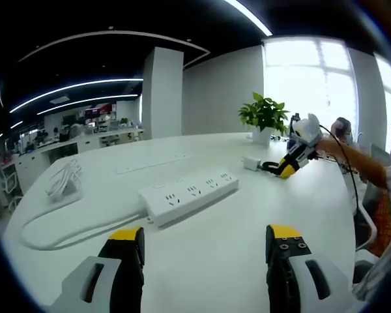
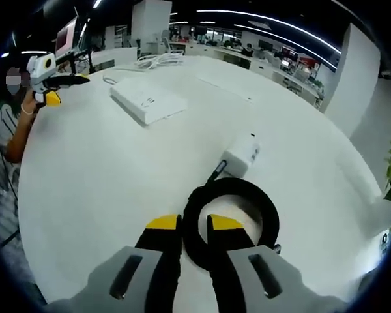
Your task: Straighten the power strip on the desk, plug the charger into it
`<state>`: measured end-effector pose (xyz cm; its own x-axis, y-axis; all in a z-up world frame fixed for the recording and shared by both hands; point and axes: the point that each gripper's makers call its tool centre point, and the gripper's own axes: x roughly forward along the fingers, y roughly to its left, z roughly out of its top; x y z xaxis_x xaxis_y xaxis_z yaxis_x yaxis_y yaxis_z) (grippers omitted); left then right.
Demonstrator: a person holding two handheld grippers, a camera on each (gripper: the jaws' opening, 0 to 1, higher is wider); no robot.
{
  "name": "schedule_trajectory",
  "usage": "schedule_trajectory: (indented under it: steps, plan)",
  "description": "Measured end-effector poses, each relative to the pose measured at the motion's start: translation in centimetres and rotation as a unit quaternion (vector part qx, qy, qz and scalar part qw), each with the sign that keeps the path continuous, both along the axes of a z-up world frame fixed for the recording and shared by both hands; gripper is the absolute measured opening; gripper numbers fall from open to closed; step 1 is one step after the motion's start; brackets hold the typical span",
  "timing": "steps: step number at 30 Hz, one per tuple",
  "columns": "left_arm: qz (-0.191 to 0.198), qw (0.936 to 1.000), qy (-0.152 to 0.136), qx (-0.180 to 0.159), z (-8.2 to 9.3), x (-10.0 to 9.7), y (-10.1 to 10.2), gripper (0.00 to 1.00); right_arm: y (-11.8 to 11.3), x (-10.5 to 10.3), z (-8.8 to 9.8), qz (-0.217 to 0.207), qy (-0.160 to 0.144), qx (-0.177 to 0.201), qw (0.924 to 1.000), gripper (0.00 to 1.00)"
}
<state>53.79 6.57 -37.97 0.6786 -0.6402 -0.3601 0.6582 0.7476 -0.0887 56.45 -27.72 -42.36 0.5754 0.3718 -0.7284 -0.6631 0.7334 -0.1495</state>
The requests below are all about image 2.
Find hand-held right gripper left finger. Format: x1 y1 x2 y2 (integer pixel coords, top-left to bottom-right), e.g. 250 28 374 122
47 213 183 313

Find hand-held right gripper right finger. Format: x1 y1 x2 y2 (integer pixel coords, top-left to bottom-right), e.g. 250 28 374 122
207 213 346 313

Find black charger cable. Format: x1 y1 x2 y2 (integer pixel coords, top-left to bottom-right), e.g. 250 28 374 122
182 159 281 273

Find white power strip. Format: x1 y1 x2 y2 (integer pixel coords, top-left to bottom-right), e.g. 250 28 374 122
109 78 188 127

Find white charger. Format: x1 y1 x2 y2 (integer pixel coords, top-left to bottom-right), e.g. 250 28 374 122
220 142 261 179

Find white desk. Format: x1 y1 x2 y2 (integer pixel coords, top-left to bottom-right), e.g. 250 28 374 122
18 55 391 304

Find person's left hand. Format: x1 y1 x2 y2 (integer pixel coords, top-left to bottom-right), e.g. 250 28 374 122
21 92 39 112

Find computer monitor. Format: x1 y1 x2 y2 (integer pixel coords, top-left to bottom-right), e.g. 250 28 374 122
55 18 78 56

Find bundle of white cable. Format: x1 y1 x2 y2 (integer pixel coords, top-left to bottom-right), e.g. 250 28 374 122
135 53 185 69

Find flush desk cable cover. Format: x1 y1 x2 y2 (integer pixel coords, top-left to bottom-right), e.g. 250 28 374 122
195 73 255 104

